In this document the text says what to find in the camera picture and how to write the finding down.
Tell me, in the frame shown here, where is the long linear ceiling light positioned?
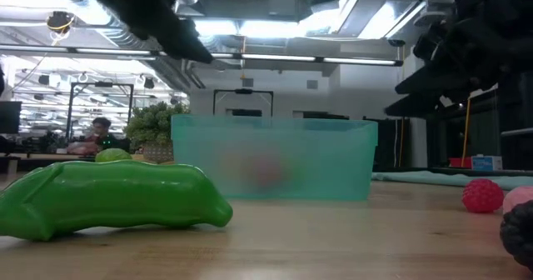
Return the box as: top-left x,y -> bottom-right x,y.
0,44 -> 404,68

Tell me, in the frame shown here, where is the pink toy raspberry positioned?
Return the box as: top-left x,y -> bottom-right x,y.
501,186 -> 533,217

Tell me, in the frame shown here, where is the blue cloth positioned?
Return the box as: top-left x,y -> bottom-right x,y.
370,170 -> 533,192

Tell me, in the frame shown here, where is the red box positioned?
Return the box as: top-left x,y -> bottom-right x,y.
448,157 -> 473,169

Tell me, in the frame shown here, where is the green toy pea pod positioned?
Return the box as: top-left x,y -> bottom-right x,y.
0,159 -> 234,243

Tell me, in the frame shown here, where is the teal translucent plastic container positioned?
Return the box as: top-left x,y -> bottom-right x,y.
171,112 -> 379,202

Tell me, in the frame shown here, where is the person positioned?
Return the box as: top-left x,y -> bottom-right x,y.
66,116 -> 127,156

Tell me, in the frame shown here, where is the red toy raspberry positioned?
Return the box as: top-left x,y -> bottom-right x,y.
461,178 -> 506,215

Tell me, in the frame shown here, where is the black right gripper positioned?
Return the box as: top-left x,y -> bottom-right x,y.
385,0 -> 533,118

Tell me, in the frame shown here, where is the wide black station frame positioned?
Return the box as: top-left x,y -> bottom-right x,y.
212,88 -> 275,118

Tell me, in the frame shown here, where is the yellow hanging rope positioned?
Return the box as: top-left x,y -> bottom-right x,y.
460,98 -> 472,168

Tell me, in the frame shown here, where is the potted green plant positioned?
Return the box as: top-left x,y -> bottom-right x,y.
123,101 -> 191,164

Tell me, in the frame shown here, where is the blue and white box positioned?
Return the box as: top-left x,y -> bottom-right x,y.
471,154 -> 504,172

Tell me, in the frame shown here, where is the green toy cabbage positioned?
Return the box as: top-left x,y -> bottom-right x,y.
94,147 -> 134,163

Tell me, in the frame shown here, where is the tall black station frame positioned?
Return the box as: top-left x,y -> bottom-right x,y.
66,82 -> 135,148

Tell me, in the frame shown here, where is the black computer monitor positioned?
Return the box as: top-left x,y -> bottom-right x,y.
0,100 -> 22,134

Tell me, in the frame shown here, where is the small toy blackberry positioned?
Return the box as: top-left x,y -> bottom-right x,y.
499,200 -> 533,273

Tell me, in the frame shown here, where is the ceiling camera with yellow cable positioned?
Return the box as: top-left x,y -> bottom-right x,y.
45,10 -> 77,34

